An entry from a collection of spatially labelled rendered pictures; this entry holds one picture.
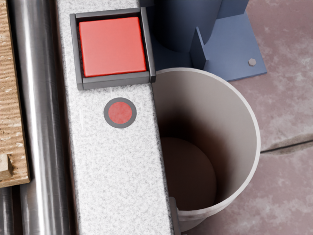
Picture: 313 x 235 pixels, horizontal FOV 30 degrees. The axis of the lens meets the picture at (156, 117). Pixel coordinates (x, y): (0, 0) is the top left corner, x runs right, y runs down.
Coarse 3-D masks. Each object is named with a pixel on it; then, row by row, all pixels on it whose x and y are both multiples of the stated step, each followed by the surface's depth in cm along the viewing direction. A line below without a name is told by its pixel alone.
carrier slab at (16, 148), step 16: (0, 0) 57; (0, 16) 56; (0, 32) 56; (0, 48) 55; (0, 64) 54; (0, 80) 54; (16, 80) 54; (0, 96) 53; (16, 96) 53; (0, 112) 53; (16, 112) 53; (0, 128) 52; (16, 128) 52; (0, 144) 52; (16, 144) 52; (16, 160) 51; (16, 176) 51
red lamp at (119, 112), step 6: (120, 102) 56; (114, 108) 56; (120, 108) 56; (126, 108) 56; (114, 114) 56; (120, 114) 56; (126, 114) 56; (114, 120) 55; (120, 120) 55; (126, 120) 55
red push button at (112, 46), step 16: (80, 32) 57; (96, 32) 57; (112, 32) 57; (128, 32) 57; (96, 48) 56; (112, 48) 56; (128, 48) 57; (96, 64) 56; (112, 64) 56; (128, 64) 56; (144, 64) 56
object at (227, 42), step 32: (160, 0) 143; (192, 0) 135; (224, 0) 155; (160, 32) 155; (192, 32) 149; (224, 32) 162; (160, 64) 158; (192, 64) 158; (224, 64) 159; (256, 64) 160
